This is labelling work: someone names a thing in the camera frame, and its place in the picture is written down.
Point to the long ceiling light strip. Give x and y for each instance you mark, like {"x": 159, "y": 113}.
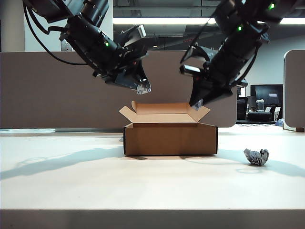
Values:
{"x": 166, "y": 20}

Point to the paper ball blue print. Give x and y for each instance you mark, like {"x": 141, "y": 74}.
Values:
{"x": 144, "y": 89}
{"x": 197, "y": 106}

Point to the brown wooden partition foot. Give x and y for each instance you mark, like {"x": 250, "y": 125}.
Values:
{"x": 300, "y": 130}

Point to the grey computer case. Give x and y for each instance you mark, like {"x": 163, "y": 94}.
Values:
{"x": 260, "y": 105}

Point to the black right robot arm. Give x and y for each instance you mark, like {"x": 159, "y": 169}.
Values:
{"x": 247, "y": 26}

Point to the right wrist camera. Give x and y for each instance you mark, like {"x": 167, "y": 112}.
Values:
{"x": 194, "y": 59}

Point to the blue plastic bag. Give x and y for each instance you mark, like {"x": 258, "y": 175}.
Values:
{"x": 280, "y": 123}

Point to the narrow grey desk partition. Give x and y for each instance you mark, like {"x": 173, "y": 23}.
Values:
{"x": 295, "y": 90}

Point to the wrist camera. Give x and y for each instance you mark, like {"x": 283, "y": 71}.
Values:
{"x": 194, "y": 59}
{"x": 139, "y": 32}

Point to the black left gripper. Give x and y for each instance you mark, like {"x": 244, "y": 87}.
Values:
{"x": 124, "y": 62}

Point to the wide grey desk partition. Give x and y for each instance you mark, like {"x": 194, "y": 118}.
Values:
{"x": 47, "y": 95}

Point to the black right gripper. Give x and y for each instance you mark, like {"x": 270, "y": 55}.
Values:
{"x": 221, "y": 71}

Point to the black office chair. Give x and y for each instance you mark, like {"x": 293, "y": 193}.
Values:
{"x": 241, "y": 108}

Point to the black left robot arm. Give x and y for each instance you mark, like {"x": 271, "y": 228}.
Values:
{"x": 85, "y": 31}

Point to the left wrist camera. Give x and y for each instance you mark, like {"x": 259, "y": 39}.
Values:
{"x": 139, "y": 32}

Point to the metal wall switch plate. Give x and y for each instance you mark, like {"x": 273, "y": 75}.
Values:
{"x": 65, "y": 47}

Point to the paper ball black print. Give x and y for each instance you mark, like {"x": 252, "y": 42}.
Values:
{"x": 257, "y": 158}

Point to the large black monitor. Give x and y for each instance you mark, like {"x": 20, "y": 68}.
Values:
{"x": 267, "y": 94}

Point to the open brown cardboard box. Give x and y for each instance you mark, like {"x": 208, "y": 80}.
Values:
{"x": 170, "y": 142}

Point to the round black ottoman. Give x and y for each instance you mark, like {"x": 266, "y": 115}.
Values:
{"x": 259, "y": 117}

